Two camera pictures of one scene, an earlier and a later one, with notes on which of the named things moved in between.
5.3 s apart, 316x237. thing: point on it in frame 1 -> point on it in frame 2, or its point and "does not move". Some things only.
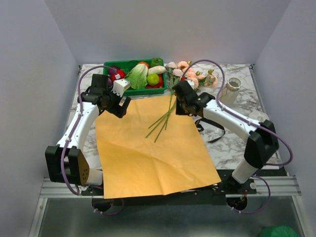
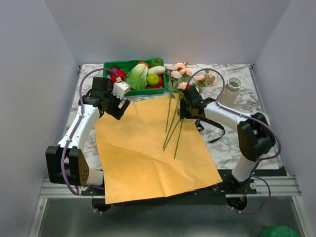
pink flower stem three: x=181 y=66 -> x=184 y=71
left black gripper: x=118 y=110 does not move
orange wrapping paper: x=150 y=150 does not move
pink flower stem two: x=191 y=74 -> x=178 y=138
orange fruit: x=143 y=62 does not move
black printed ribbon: x=201 y=128 does not move
